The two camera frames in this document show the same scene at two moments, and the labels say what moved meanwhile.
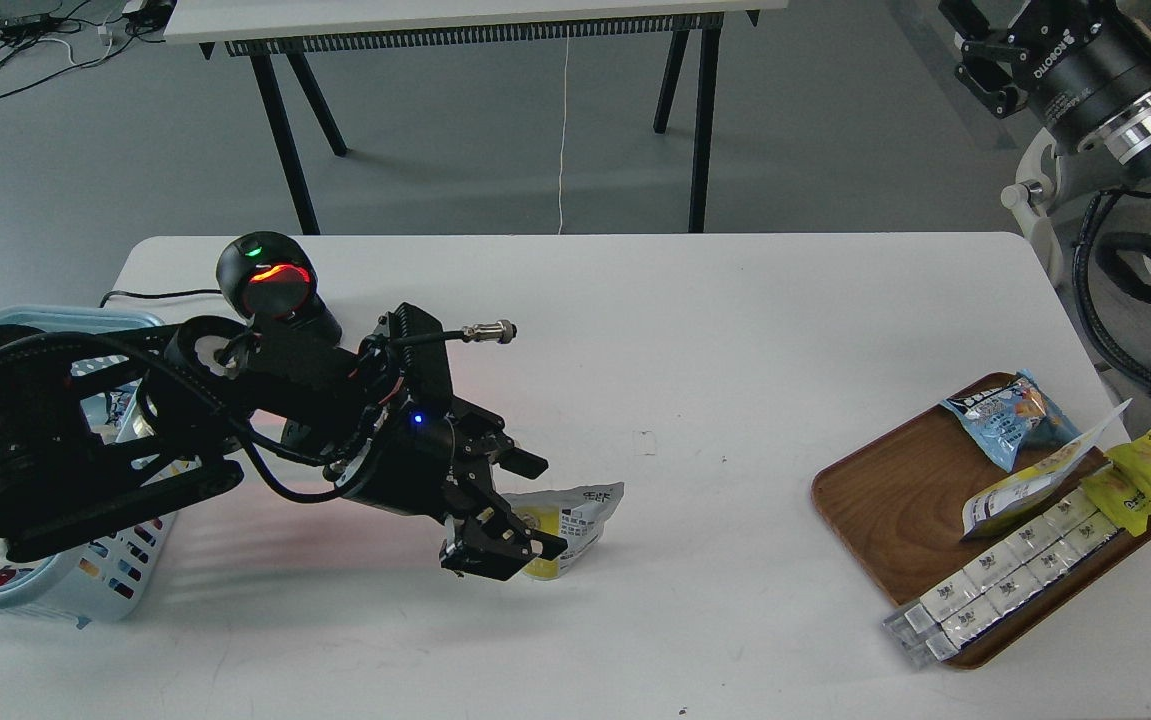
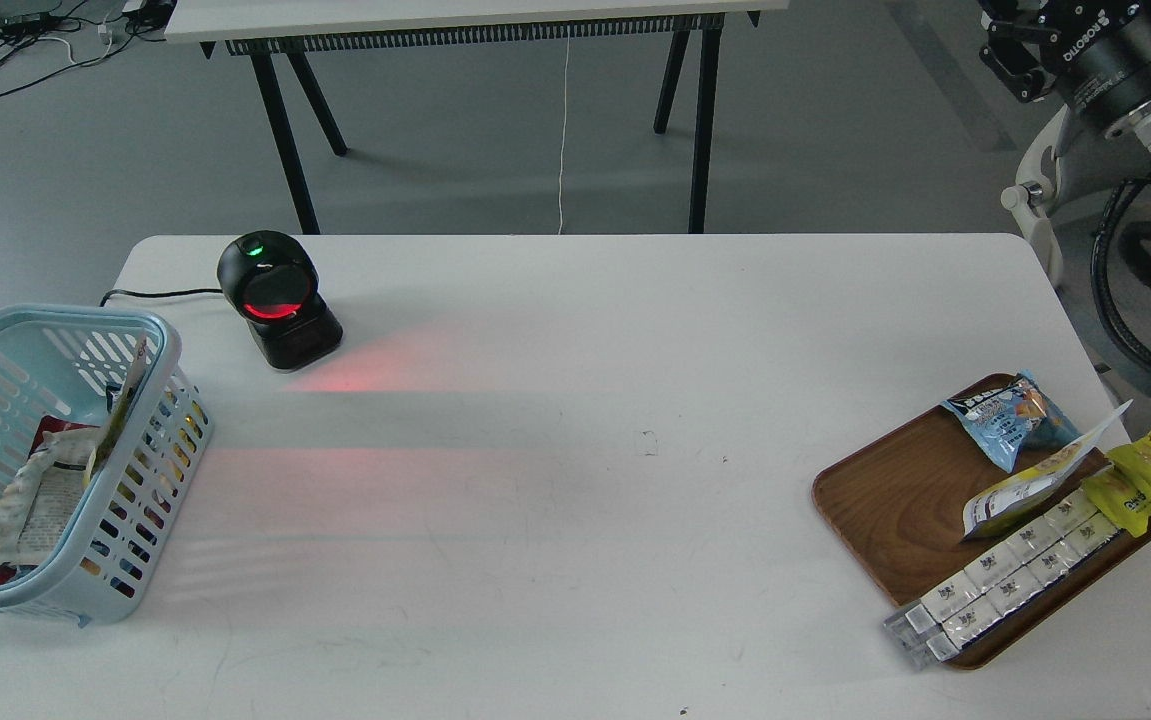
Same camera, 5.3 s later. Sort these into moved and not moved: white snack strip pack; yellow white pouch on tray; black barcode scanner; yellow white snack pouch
Moved: yellow white snack pouch
Not moved: white snack strip pack; black barcode scanner; yellow white pouch on tray
